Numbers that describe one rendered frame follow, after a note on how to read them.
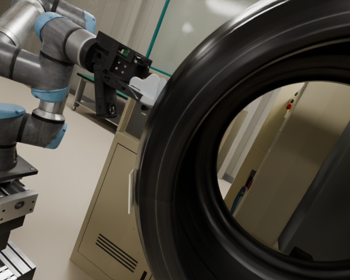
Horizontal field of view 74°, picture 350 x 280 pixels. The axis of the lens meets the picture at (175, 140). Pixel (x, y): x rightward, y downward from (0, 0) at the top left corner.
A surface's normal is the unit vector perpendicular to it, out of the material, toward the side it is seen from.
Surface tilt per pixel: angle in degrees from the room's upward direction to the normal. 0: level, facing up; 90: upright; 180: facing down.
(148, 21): 90
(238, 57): 84
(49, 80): 98
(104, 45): 89
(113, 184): 90
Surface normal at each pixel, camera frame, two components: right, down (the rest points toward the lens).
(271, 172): -0.37, 0.07
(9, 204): 0.83, 0.44
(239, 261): 0.19, -0.64
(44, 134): 0.43, 0.30
